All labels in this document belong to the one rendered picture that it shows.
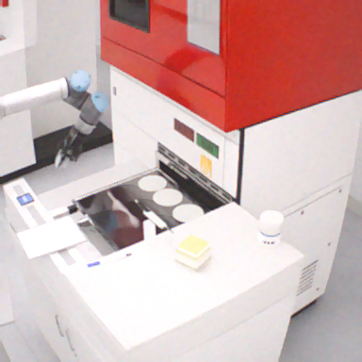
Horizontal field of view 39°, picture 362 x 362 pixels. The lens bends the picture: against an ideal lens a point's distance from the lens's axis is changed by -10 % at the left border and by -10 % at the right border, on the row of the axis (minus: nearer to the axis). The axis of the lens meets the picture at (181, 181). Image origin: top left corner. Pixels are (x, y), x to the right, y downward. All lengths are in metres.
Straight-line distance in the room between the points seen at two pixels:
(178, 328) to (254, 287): 0.25
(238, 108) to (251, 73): 0.12
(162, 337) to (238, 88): 0.74
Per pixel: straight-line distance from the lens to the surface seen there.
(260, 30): 1.61
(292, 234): 2.18
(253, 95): 1.67
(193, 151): 1.92
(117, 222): 1.83
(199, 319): 1.44
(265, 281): 1.54
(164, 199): 1.93
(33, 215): 1.82
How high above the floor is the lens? 2.02
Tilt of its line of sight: 34 degrees down
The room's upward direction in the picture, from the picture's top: straight up
